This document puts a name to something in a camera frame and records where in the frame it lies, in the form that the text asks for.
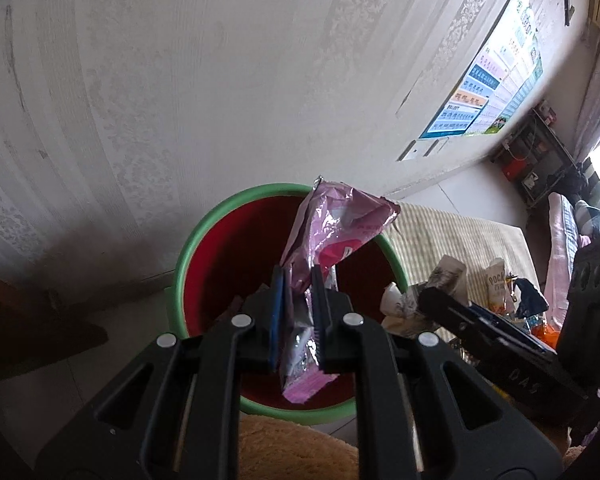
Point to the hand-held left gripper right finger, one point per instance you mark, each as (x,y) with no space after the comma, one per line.
(316,315)

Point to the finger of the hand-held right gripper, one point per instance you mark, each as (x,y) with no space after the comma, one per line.
(450,315)
(510,325)

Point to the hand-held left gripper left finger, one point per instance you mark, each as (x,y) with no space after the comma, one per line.
(276,310)

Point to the white snack packet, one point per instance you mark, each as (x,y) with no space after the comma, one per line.
(495,282)

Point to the red bin with green rim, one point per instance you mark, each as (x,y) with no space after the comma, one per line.
(230,260)

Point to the pink plastic wrapper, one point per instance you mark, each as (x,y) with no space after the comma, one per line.
(330,225)

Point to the dark blue wrapper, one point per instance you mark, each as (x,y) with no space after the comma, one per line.
(530,297)

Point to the orange wrapper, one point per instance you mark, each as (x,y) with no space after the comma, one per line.
(545,335)

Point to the crumpled white paper wrapper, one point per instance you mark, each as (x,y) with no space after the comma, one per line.
(447,275)
(397,310)

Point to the pink blanket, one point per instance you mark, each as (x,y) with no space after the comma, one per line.
(560,245)

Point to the yellow checked cloth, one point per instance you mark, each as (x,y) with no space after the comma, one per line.
(455,230)

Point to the brown fuzzy cushion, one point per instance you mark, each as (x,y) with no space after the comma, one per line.
(290,445)

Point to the dark metal shelf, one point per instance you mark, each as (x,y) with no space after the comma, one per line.
(540,160)

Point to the red box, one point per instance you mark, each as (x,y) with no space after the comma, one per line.
(514,166)

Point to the dark wooden furniture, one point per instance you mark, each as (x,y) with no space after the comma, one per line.
(20,325)

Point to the white wall socket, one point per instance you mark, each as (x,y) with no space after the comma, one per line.
(431,147)
(443,144)

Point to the white wall switch plate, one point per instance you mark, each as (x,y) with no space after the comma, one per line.
(407,151)

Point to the blue-bordered wall poster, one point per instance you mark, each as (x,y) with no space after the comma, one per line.
(460,110)

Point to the colourful wall calendar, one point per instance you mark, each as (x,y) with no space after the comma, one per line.
(517,90)

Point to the black wall hook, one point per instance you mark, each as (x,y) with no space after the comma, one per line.
(568,2)

